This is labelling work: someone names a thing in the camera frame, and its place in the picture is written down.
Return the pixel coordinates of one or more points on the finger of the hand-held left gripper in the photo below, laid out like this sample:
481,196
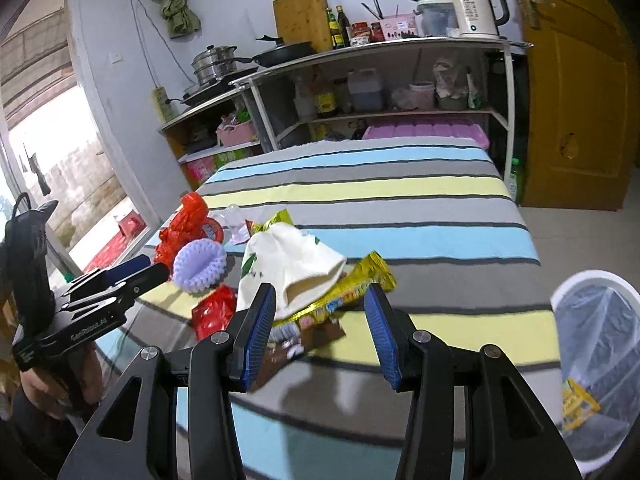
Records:
127,267
150,277

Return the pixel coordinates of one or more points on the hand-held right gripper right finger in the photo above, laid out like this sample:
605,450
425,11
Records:
380,332

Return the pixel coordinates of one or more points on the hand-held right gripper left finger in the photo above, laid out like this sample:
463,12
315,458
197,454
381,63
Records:
260,332

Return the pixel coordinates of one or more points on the red snack packet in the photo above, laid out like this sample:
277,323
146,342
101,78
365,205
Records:
215,310

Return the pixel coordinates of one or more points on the yellow snack wrapper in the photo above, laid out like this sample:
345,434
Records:
370,272

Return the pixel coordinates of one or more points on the red plastic bag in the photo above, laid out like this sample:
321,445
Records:
185,220

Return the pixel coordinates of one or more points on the cream cloth bag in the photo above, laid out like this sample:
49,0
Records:
295,265

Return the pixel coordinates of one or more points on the white trash bin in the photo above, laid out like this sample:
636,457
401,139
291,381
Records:
590,277

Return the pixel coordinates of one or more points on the person's left hand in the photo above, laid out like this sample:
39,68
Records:
45,390

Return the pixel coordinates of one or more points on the purple knitted pad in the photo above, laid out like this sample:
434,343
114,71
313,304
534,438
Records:
200,265

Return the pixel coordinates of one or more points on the brown snack wrapper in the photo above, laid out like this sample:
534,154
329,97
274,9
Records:
320,335

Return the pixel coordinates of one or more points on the round red blue tin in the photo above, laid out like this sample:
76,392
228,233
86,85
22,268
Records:
214,232

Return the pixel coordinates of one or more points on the clear plastic cup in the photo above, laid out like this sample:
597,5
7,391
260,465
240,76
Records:
235,220

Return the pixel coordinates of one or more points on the striped tablecloth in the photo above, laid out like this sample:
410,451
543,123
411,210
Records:
400,210

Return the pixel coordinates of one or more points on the low wooden shelf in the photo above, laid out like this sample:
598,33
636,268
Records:
175,145

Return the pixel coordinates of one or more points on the power strip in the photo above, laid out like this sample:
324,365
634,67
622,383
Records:
160,105

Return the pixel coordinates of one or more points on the pink basket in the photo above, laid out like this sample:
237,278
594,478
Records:
235,132

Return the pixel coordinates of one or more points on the black induction cooker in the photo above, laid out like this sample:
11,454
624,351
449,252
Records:
200,95

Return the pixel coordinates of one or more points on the green plastic bottle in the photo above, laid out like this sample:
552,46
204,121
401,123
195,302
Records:
517,180

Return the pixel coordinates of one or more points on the pink lidded storage box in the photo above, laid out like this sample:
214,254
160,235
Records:
425,130

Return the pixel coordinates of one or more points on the small yellow packet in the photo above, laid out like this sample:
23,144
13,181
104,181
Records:
580,402

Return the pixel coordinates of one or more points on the steel steamer pot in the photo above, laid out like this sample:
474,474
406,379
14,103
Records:
215,65

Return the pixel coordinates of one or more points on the clear bin liner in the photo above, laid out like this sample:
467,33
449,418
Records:
605,340

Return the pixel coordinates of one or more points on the white plastic bottle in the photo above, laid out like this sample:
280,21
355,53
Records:
303,100

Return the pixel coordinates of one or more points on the yellow label bottle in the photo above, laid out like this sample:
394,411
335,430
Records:
325,100

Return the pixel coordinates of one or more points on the white plastic tub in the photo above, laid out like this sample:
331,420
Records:
421,95

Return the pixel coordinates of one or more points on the plastic oil jug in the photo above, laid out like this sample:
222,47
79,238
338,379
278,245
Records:
365,90

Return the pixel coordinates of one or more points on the bundle of food bags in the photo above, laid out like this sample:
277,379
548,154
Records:
455,85

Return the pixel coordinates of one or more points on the black frying pan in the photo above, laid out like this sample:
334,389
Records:
285,52

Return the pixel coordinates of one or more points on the white shelf unit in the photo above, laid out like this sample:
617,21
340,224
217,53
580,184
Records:
380,50

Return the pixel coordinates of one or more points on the red sauce jar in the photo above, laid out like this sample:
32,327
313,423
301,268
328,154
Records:
361,32

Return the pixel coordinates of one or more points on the wooden cutting board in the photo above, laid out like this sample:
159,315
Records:
300,15

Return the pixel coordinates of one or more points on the pink utensil holder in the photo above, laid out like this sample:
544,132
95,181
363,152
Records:
397,27

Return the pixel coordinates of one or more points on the yellow wooden door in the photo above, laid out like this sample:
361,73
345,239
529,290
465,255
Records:
575,85

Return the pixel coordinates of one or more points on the clear lidded container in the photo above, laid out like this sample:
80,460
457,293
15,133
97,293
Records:
435,17

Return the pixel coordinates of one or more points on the white electric kettle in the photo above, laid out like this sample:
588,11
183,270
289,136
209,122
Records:
472,10

